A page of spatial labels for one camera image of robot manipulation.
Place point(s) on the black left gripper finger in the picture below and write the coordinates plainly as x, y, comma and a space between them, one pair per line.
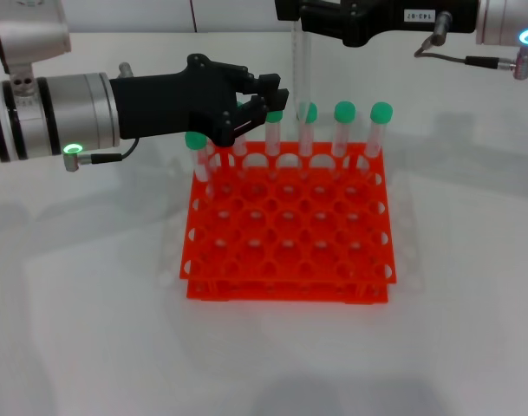
248, 115
276, 97

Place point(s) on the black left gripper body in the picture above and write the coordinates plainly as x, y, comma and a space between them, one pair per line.
168, 104

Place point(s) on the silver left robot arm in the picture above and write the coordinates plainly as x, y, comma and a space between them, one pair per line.
51, 117

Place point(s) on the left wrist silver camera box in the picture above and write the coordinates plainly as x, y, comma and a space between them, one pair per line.
25, 30

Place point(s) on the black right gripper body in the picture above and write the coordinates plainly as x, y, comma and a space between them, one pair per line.
389, 15

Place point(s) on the orange plastic test tube rack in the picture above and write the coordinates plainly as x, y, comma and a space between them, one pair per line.
289, 294

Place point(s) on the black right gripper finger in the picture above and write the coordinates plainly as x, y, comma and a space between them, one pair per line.
287, 9

